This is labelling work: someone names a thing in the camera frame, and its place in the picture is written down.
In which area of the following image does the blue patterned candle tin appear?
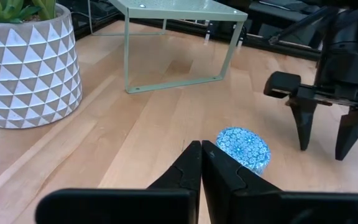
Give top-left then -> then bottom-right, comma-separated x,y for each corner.
215,126 -> 272,177

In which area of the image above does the succulent in triangle-pattern pot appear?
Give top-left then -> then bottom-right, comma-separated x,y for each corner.
0,0 -> 83,129

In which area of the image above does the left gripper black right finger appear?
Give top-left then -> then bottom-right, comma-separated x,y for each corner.
201,139 -> 358,224

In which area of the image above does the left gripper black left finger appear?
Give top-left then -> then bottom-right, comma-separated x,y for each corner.
35,140 -> 203,224

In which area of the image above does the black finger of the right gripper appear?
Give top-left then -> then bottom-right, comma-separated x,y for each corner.
335,105 -> 358,162
286,98 -> 319,152

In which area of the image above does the green perforated metal shelf riser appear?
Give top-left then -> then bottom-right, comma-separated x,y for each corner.
87,0 -> 249,94

